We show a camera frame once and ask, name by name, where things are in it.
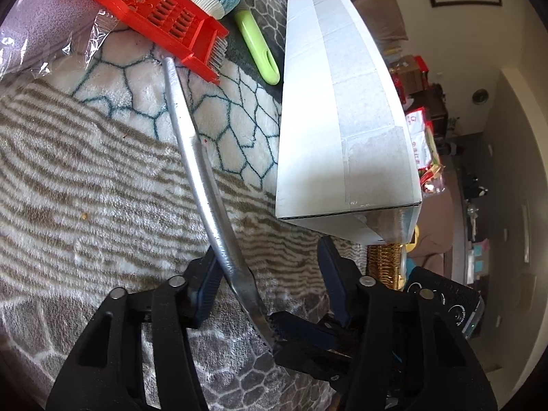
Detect wicker basket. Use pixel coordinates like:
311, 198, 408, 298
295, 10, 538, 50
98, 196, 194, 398
366, 242, 414, 292

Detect silver metal tongs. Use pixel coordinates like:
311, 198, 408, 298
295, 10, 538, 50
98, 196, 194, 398
162, 57, 287, 346

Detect green plastic handle tool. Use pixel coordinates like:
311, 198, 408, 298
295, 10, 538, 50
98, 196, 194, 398
233, 2, 281, 85

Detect dark wooden cabinet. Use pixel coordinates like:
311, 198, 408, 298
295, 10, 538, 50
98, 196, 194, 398
428, 83, 451, 138

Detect brown armchair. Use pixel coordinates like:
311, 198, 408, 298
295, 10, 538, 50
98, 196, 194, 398
409, 218, 455, 285

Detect clear plastic bag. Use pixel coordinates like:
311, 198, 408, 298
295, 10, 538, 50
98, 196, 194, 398
0, 0, 119, 80

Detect red white snack bag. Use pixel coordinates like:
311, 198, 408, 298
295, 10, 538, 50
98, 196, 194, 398
404, 108, 436, 167

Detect white cardboard box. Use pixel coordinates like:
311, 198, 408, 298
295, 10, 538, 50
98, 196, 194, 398
275, 0, 424, 245

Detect red plastic grater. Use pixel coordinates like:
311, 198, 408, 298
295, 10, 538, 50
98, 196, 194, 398
28, 0, 230, 85

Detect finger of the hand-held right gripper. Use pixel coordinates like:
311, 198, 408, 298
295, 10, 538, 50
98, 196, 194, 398
273, 342, 364, 395
269, 312, 364, 352

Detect brown cardboard box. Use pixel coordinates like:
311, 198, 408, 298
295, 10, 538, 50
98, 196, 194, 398
391, 55, 429, 100

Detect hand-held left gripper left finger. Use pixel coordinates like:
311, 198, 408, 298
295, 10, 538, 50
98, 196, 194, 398
45, 246, 223, 411

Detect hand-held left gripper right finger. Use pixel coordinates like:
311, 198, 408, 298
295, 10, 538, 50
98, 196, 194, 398
317, 235, 500, 411

